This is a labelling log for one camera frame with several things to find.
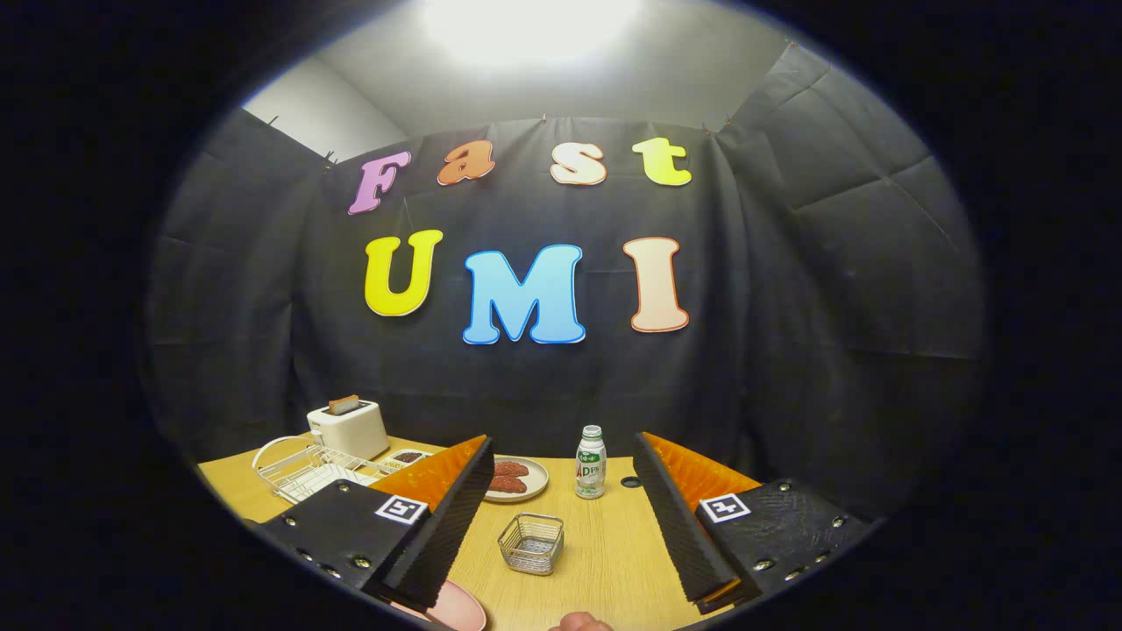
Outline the white ribbed drip tray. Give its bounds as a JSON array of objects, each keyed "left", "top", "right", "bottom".
[{"left": 280, "top": 464, "right": 378, "bottom": 502}]

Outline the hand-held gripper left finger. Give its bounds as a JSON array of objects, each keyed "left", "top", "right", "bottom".
[{"left": 254, "top": 434, "right": 497, "bottom": 614}]

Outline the white toaster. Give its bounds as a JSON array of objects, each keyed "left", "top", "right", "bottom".
[{"left": 307, "top": 400, "right": 390, "bottom": 462}]

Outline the metal wire basket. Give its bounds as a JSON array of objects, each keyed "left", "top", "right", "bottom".
[{"left": 497, "top": 513, "right": 565, "bottom": 577}]

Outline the white wire dish rack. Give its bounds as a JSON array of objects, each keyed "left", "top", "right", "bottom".
[{"left": 252, "top": 436, "right": 391, "bottom": 505}]

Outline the black backdrop cloth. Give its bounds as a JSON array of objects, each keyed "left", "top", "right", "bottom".
[{"left": 145, "top": 39, "right": 987, "bottom": 527}]

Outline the white green-label drink bottle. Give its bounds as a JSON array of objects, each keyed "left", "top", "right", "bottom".
[{"left": 575, "top": 425, "right": 607, "bottom": 500}]

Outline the pink plate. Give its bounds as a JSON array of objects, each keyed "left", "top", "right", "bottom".
[{"left": 390, "top": 578, "right": 488, "bottom": 631}]

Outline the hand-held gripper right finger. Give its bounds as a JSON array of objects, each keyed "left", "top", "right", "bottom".
[{"left": 632, "top": 431, "right": 873, "bottom": 616}]

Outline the ceiling light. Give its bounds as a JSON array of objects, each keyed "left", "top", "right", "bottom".
[{"left": 421, "top": 0, "right": 645, "bottom": 67}]

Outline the beige plate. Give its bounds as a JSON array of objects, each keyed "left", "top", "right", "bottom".
[{"left": 482, "top": 456, "right": 550, "bottom": 504}]

